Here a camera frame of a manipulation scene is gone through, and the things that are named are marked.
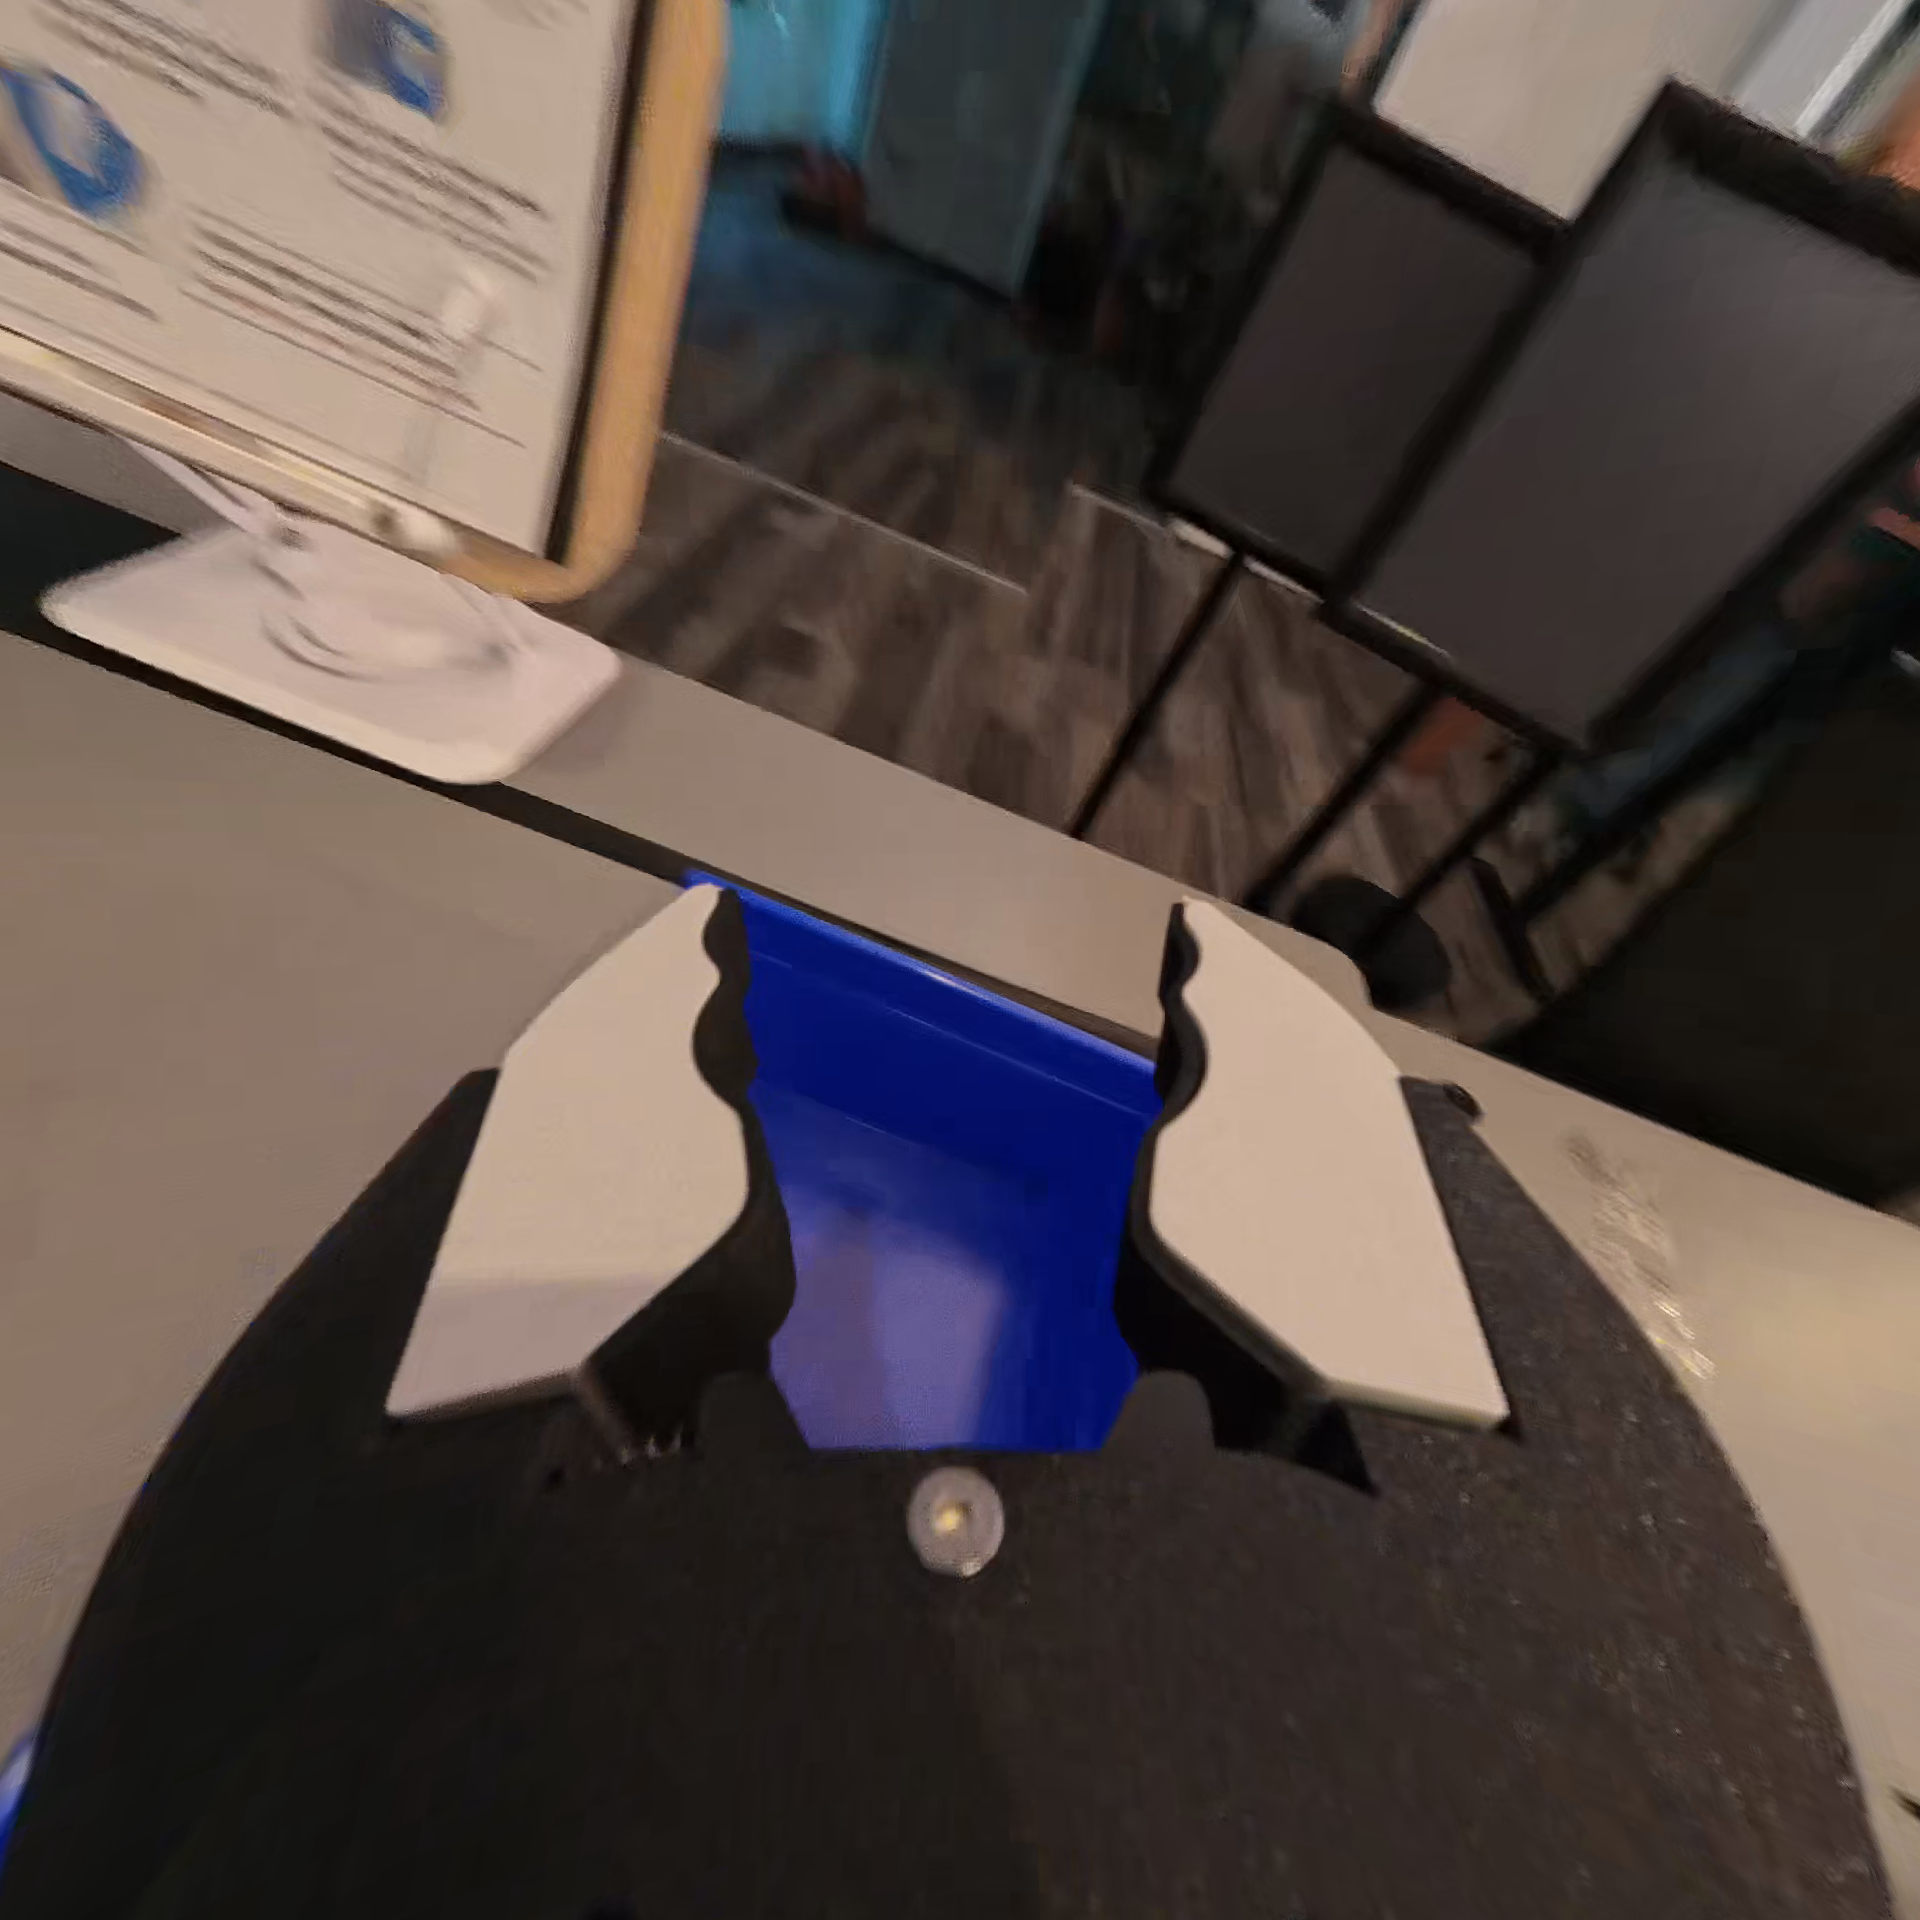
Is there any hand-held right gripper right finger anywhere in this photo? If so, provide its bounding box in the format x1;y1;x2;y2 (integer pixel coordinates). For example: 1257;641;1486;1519
1117;903;1511;1442

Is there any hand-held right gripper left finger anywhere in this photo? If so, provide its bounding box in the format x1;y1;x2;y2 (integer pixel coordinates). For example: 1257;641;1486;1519
386;877;797;1433

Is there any blue plastic bin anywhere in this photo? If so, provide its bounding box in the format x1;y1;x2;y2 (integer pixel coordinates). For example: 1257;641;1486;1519
0;871;1164;1840

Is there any black round stand base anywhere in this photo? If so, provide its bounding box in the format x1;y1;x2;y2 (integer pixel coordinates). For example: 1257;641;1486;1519
1297;871;1459;1010

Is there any white mount plate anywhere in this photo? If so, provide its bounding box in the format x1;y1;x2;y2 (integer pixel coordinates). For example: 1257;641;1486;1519
46;498;623;788

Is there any printed instruction sign board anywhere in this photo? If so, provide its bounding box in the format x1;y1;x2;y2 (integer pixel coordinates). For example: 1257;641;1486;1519
0;0;647;557

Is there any clear crinkled plastic piece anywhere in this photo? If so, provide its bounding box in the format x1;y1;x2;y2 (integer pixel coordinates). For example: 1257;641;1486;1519
1576;1141;1726;1381

